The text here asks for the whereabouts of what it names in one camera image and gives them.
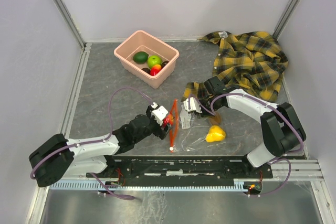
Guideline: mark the green fake apple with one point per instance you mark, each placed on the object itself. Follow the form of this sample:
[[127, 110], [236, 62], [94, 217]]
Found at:
[[154, 60]]

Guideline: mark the red fake tomato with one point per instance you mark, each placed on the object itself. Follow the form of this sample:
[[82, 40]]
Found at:
[[168, 120]]

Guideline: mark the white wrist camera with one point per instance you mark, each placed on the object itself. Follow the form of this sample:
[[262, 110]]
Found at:
[[192, 105], [159, 113]]

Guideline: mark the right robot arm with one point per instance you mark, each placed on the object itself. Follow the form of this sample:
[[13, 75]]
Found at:
[[282, 132]]

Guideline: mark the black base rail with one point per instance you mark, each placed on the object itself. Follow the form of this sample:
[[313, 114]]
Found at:
[[180, 171]]

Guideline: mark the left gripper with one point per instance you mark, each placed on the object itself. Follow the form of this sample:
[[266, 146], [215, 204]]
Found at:
[[161, 132]]

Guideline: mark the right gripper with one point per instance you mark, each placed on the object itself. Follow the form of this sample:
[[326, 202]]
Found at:
[[202, 114]]

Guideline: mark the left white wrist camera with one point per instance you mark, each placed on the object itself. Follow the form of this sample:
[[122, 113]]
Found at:
[[159, 113]]

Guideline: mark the pink plastic bin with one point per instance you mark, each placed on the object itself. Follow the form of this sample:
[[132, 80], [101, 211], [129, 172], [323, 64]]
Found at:
[[142, 41]]

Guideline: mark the yellow plaid shirt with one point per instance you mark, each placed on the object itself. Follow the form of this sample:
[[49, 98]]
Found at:
[[254, 62]]

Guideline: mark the brown fake kiwi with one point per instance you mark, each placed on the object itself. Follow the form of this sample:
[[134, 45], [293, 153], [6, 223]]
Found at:
[[215, 120]]

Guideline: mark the dark green fake avocado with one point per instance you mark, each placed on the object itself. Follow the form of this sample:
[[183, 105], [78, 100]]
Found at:
[[140, 57]]

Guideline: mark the clear zip top bag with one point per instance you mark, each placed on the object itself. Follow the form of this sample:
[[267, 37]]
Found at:
[[191, 133]]

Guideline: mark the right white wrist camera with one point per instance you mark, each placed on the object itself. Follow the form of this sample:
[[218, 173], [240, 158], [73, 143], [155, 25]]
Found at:
[[192, 105]]

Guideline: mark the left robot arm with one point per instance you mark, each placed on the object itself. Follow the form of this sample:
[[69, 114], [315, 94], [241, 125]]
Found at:
[[61, 157]]

